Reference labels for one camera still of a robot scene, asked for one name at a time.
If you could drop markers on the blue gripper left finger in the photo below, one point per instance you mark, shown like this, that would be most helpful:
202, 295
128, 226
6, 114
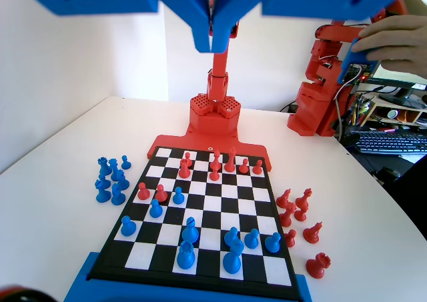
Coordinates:
200, 15

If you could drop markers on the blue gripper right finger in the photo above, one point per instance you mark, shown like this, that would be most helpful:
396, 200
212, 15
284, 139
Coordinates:
225, 15

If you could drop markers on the red leader arm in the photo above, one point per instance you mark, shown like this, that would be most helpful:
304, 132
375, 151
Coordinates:
310, 108

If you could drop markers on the blue circuit board holder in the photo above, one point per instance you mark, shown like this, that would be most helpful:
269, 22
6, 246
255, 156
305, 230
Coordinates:
347, 62

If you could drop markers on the red robot arm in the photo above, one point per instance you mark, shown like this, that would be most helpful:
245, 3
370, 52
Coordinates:
218, 75

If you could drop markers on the red chess pawn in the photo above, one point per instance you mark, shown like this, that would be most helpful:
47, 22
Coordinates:
290, 239
213, 176
189, 156
161, 195
142, 193
257, 169
244, 168

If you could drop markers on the red chess king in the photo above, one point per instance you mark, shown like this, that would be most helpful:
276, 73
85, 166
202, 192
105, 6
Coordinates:
229, 163

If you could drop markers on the red chess rook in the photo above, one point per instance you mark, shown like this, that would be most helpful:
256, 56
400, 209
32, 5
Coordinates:
184, 172
317, 267

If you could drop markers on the blue chess pawn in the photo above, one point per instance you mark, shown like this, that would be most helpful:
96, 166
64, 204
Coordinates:
251, 240
177, 198
231, 235
125, 163
273, 243
155, 210
127, 228

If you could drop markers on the blue chess rook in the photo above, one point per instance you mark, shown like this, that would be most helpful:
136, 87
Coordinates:
103, 165
185, 258

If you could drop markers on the blue chess knight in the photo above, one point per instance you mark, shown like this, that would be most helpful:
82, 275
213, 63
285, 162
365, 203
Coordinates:
117, 197
122, 180

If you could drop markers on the blue king piece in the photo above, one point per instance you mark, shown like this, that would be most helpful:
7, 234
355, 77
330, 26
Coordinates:
231, 262

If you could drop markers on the person's hand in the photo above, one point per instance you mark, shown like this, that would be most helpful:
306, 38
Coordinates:
397, 38

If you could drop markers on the red board holder plate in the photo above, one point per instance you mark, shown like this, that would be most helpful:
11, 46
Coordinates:
166, 141

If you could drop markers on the wooden desk organizer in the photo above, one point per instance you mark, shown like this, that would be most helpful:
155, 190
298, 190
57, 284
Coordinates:
380, 110

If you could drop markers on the black and white chessboard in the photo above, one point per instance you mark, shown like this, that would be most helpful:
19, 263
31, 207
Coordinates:
227, 208

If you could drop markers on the small round white dial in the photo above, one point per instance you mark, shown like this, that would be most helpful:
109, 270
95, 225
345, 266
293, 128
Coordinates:
393, 113

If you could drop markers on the black computer monitor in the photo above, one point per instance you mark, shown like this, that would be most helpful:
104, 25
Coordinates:
405, 93

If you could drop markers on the black computer keyboard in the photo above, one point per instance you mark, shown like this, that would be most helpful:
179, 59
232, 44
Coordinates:
390, 142

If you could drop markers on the black computer mouse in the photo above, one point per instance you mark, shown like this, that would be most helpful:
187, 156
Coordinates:
387, 174

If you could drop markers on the blue board holder plate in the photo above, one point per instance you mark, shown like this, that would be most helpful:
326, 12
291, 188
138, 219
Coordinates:
80, 282

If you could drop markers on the red and black round object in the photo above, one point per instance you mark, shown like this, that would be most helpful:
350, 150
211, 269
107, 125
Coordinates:
20, 293

